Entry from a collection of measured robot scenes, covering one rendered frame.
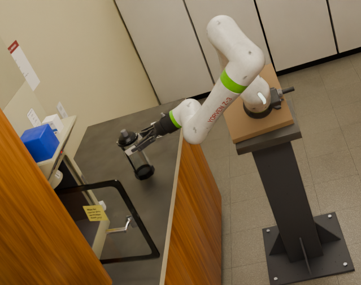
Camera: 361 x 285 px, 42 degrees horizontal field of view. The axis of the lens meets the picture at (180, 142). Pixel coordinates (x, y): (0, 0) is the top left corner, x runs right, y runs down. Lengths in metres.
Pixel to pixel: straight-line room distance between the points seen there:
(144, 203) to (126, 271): 0.40
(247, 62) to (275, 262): 1.55
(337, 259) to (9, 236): 1.85
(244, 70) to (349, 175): 1.84
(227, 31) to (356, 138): 2.16
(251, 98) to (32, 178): 1.03
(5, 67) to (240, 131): 1.15
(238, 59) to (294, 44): 3.02
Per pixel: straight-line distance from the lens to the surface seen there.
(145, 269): 1.95
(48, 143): 1.73
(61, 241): 1.84
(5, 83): 1.83
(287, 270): 2.97
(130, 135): 2.26
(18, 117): 1.83
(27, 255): 1.95
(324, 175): 3.54
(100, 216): 1.80
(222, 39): 1.85
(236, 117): 2.41
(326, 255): 2.99
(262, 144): 2.35
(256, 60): 1.80
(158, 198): 2.26
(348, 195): 3.34
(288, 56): 4.85
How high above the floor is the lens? 2.23
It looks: 30 degrees down
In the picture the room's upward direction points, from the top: 24 degrees counter-clockwise
